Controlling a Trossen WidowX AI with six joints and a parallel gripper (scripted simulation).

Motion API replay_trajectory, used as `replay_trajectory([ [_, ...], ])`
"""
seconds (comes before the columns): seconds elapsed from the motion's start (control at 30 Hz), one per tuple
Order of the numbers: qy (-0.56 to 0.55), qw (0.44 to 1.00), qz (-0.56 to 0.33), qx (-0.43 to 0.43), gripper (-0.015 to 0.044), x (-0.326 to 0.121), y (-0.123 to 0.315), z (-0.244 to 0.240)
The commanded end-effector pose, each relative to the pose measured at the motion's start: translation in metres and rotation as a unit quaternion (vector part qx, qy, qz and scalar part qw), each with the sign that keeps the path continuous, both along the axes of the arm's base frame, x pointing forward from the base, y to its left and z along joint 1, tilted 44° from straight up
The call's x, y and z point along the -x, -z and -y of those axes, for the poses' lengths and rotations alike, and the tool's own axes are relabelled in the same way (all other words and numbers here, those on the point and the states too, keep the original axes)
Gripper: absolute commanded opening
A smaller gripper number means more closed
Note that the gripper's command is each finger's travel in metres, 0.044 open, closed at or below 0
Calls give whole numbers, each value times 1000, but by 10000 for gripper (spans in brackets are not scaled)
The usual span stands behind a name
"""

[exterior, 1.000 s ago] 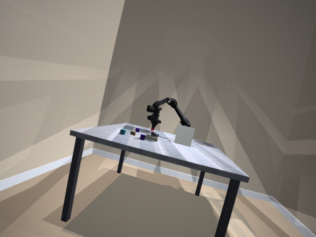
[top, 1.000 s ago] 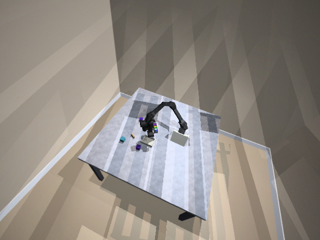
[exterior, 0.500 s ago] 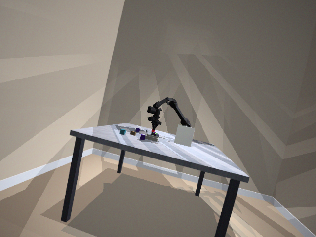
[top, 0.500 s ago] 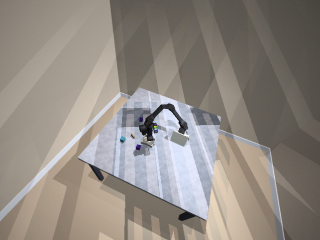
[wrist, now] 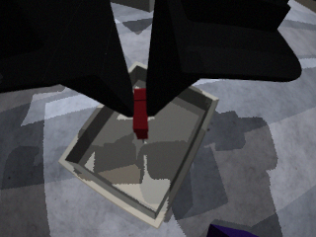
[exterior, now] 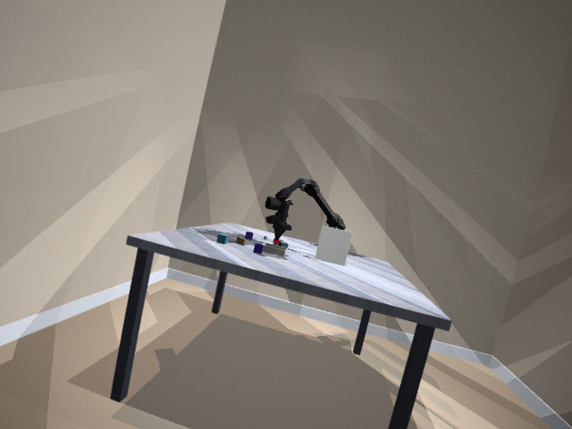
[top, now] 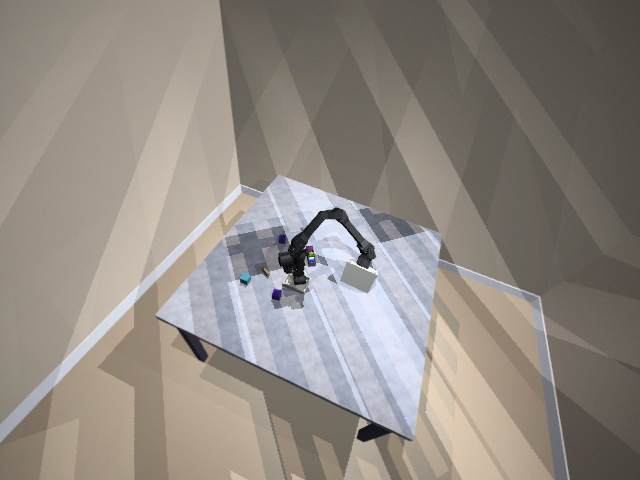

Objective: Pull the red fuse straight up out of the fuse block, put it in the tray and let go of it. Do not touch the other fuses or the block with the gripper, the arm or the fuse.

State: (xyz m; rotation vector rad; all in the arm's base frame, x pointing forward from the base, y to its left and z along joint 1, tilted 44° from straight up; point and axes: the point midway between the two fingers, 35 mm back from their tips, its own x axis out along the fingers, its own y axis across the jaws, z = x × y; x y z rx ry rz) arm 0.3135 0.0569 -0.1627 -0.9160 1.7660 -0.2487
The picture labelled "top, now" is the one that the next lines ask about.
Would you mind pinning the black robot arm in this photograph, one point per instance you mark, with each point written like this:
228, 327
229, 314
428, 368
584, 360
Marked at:
299, 242

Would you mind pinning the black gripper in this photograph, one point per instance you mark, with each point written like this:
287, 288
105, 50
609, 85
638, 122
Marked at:
299, 277

